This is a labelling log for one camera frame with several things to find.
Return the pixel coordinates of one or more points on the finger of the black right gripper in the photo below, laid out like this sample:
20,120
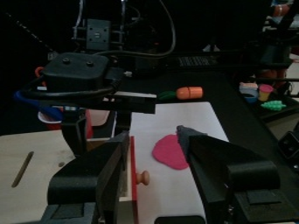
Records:
75,131
121,124

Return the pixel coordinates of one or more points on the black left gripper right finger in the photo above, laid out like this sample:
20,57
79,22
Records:
230,172

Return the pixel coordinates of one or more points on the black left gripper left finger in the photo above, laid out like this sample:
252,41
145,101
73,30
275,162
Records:
91,172

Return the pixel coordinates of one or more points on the wooden drawer red front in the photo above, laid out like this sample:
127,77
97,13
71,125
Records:
133,163

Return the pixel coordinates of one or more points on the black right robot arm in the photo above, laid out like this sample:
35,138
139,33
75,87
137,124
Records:
97,32

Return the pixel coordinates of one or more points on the pink bowl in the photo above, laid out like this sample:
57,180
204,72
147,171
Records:
99,116

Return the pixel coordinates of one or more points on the pink dough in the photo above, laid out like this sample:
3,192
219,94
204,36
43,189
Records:
167,153

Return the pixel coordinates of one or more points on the white cutting board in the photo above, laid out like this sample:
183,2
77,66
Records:
171,122

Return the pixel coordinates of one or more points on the orange toy carrot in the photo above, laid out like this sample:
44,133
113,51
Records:
184,93

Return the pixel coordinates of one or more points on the wooden box with slot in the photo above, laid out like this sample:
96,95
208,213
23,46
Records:
27,175

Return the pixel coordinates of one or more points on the black tray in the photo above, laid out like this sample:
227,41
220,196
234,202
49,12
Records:
280,112

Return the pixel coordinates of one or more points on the green toy grapes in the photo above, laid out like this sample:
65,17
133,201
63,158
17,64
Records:
272,105

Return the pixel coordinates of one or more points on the blue toy cup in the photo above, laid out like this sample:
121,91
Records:
248,92

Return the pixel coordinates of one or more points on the pink yellow toy cup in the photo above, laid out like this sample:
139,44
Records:
266,92

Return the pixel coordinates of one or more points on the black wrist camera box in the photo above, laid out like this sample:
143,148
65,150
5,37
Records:
76,71

